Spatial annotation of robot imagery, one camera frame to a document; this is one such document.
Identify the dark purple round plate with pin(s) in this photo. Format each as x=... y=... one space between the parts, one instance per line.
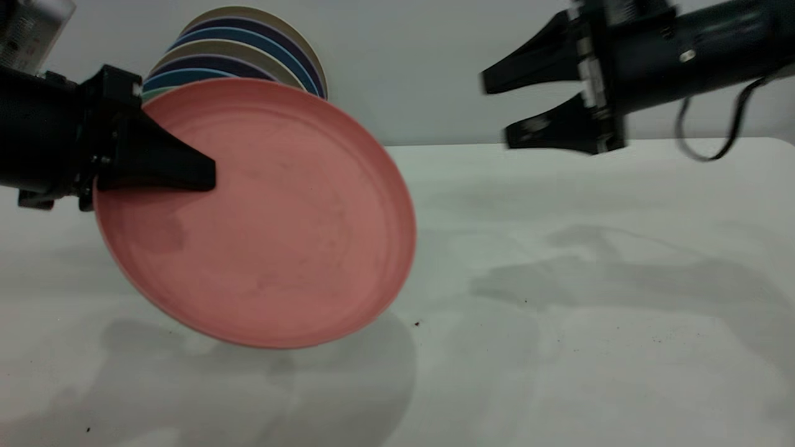
x=267 y=27
x=217 y=63

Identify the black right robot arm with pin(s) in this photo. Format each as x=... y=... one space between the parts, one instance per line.
x=714 y=49

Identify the blue round plastic plate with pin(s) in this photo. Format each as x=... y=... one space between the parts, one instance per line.
x=186 y=77
x=261 y=38

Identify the green round plastic plate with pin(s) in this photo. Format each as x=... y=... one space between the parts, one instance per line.
x=149 y=94

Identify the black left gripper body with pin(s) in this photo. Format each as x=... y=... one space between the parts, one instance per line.
x=105 y=99

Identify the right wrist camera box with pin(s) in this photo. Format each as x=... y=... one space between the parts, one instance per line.
x=640 y=9

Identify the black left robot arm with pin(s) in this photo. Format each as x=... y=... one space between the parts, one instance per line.
x=37 y=130

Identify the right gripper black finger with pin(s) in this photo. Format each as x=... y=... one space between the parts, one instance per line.
x=546 y=59
x=559 y=127

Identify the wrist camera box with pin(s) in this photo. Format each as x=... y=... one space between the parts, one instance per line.
x=640 y=9
x=31 y=28

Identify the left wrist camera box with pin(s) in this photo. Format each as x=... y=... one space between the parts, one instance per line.
x=31 y=28

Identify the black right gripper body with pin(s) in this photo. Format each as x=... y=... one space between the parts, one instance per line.
x=599 y=74

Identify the beige round plastic plate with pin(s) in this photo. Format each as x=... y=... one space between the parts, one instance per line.
x=261 y=12
x=248 y=51

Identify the pink round plastic plate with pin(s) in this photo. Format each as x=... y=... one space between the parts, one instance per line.
x=279 y=217

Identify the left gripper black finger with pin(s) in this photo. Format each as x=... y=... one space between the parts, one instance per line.
x=155 y=164

